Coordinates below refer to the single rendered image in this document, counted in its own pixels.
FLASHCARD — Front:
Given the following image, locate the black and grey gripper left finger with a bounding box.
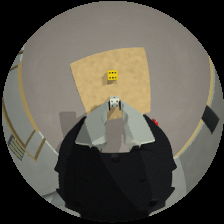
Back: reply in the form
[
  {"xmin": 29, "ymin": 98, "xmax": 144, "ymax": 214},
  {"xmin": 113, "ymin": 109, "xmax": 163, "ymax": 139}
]
[{"xmin": 54, "ymin": 101, "xmax": 110, "ymax": 173}]

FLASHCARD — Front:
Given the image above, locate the white die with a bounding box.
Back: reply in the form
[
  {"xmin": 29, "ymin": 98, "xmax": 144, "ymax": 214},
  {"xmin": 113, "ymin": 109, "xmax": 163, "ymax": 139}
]
[{"xmin": 110, "ymin": 96, "xmax": 119, "ymax": 107}]

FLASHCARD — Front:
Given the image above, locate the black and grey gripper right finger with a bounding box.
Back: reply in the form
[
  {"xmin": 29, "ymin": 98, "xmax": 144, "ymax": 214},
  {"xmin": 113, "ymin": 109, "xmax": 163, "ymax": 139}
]
[{"xmin": 119, "ymin": 100, "xmax": 177, "ymax": 171}]

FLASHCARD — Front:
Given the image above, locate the tan mat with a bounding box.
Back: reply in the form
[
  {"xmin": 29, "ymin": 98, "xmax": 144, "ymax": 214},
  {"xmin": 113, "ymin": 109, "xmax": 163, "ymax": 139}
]
[{"xmin": 70, "ymin": 47, "xmax": 151, "ymax": 115}]

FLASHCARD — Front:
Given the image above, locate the yellow die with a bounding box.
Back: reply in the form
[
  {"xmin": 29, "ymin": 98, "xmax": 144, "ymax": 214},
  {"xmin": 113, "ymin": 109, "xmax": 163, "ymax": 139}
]
[{"xmin": 107, "ymin": 70, "xmax": 118, "ymax": 80}]

